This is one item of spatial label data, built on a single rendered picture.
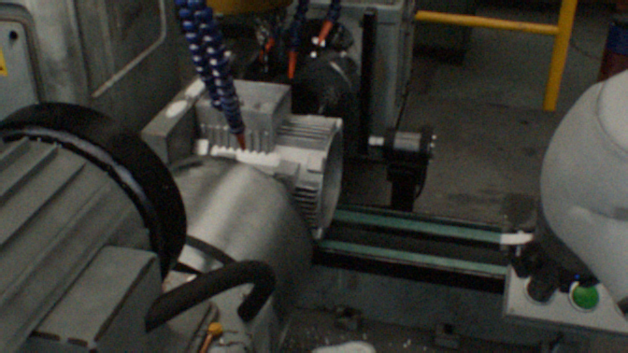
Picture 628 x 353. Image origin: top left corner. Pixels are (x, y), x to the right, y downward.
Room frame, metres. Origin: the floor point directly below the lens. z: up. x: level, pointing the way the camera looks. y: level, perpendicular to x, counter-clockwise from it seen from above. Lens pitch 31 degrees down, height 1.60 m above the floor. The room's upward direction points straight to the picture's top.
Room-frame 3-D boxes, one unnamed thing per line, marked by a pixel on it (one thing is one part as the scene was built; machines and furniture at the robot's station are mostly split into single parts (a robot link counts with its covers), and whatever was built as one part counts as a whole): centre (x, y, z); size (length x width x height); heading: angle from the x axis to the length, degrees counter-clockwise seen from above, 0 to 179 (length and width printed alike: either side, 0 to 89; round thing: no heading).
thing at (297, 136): (0.97, 0.06, 1.02); 0.20 x 0.19 x 0.19; 75
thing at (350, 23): (1.29, -0.02, 1.04); 0.41 x 0.25 x 0.25; 166
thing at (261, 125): (0.98, 0.10, 1.11); 0.12 x 0.11 x 0.07; 75
